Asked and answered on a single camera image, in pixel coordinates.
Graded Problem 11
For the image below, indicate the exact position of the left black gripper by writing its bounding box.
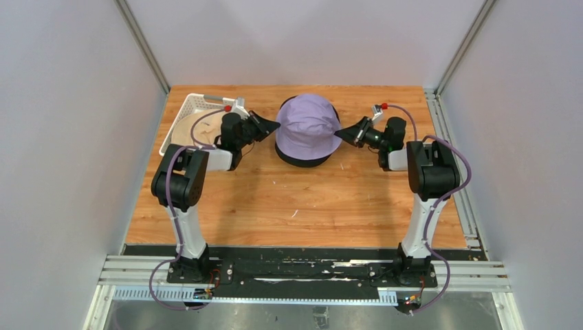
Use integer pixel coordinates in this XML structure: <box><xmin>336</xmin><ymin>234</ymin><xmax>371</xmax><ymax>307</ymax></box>
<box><xmin>235</xmin><ymin>112</ymin><xmax>278</xmax><ymax>151</ymax></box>

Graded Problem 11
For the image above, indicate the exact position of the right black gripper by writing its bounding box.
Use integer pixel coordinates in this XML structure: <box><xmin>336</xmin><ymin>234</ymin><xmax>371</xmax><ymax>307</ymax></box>
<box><xmin>335</xmin><ymin>118</ymin><xmax>388</xmax><ymax>151</ymax></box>

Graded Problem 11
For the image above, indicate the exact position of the lavender bucket hat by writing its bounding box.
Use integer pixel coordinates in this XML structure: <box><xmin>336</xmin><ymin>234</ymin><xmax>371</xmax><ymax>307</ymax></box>
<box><xmin>276</xmin><ymin>93</ymin><xmax>343</xmax><ymax>161</ymax></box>

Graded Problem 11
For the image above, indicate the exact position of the beige bucket hat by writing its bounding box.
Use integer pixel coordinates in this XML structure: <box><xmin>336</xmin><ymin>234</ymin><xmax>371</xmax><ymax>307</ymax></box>
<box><xmin>274</xmin><ymin>98</ymin><xmax>342</xmax><ymax>168</ymax></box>

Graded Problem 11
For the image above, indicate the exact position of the cream straw-coloured bucket hat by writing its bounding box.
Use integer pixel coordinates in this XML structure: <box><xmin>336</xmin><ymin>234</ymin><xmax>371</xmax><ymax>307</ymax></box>
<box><xmin>170</xmin><ymin>109</ymin><xmax>226</xmax><ymax>146</ymax></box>

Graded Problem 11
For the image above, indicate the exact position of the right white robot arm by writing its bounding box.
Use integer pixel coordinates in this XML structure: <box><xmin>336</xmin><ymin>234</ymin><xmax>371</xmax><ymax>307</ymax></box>
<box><xmin>335</xmin><ymin>117</ymin><xmax>463</xmax><ymax>287</ymax></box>

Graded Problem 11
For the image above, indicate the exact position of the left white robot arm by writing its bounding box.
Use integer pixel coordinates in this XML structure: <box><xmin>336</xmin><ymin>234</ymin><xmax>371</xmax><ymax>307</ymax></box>
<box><xmin>151</xmin><ymin>111</ymin><xmax>280</xmax><ymax>284</ymax></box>

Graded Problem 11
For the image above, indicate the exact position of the white perforated plastic basket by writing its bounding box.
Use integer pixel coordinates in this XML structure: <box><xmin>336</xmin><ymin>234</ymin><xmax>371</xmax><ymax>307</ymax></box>
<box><xmin>158</xmin><ymin>93</ymin><xmax>236</xmax><ymax>156</ymax></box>

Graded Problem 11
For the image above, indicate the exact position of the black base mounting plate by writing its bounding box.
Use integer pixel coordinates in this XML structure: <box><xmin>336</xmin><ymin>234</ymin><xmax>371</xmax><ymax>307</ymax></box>
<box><xmin>122</xmin><ymin>245</ymin><xmax>488</xmax><ymax>302</ymax></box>

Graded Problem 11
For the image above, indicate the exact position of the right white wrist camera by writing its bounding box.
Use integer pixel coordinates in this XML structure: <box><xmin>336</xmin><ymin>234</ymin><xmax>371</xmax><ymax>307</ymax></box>
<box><xmin>371</xmin><ymin>104</ymin><xmax>384</xmax><ymax>125</ymax></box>

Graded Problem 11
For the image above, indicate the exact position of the white slotted cable duct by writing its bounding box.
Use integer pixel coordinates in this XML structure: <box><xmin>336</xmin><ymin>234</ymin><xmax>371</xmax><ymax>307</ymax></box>
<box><xmin>113</xmin><ymin>285</ymin><xmax>399</xmax><ymax>307</ymax></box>

